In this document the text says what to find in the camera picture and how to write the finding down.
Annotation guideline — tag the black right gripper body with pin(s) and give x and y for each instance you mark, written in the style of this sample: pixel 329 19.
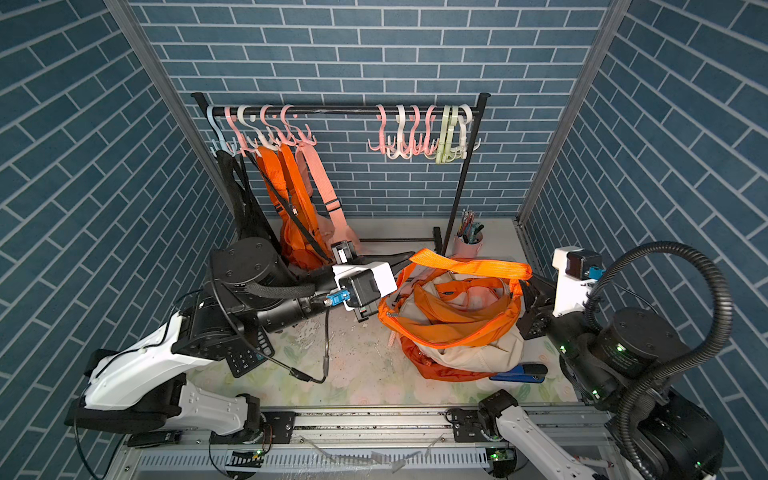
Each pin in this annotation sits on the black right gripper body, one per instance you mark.
pixel 568 335

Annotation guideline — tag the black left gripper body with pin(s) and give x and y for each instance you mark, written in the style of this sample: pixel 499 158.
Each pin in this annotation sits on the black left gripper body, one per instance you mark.
pixel 356 311

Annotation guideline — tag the dark orange bag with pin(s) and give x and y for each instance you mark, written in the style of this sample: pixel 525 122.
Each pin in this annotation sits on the dark orange bag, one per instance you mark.
pixel 431 370

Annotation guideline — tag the beige bag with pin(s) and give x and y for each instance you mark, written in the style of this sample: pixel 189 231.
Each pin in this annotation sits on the beige bag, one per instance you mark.
pixel 499 356

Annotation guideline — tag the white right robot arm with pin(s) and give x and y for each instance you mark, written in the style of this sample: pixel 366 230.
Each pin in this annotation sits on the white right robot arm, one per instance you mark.
pixel 627 367

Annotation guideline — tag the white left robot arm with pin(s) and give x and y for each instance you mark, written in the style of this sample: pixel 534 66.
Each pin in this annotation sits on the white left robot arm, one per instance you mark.
pixel 250 293

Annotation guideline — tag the orange bag left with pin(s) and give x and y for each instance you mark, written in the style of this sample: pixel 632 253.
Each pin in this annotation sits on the orange bag left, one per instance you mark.
pixel 301 241

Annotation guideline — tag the white hook middle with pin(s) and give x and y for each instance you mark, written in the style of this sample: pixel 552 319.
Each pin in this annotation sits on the white hook middle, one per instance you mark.
pixel 399 149

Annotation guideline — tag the green hook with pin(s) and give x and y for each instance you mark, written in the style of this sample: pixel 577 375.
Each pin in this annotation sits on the green hook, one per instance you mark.
pixel 445 123
pixel 455 136

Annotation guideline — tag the pink hook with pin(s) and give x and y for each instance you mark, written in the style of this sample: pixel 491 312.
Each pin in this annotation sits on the pink hook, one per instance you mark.
pixel 414 145
pixel 427 146
pixel 382 146

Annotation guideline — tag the black bag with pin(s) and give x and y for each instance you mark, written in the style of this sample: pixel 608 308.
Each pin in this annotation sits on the black bag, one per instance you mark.
pixel 249 218

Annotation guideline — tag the white hook right end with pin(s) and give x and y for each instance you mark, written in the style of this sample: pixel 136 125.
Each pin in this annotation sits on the white hook right end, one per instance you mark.
pixel 465 121

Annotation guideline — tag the light blue hook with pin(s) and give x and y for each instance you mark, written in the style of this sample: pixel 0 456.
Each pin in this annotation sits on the light blue hook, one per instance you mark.
pixel 220 141

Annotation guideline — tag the blue card device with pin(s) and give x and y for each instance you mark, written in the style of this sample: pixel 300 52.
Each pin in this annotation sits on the blue card device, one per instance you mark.
pixel 534 373

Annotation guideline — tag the pink metal pen bucket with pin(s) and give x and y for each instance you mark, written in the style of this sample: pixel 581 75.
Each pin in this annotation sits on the pink metal pen bucket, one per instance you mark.
pixel 469 238

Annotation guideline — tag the black clothes rack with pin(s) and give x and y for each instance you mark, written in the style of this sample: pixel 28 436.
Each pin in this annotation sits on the black clothes rack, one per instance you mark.
pixel 441 238

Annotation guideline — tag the black calculator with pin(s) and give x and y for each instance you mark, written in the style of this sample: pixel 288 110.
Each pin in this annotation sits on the black calculator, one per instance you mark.
pixel 244 355

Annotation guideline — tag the black remote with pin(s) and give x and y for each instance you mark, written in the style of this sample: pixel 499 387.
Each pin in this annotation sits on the black remote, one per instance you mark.
pixel 154 439

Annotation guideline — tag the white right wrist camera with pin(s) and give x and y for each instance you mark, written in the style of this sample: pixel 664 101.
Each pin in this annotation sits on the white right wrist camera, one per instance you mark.
pixel 578 270

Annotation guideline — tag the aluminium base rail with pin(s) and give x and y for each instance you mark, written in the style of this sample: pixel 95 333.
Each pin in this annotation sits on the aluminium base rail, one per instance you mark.
pixel 412 442

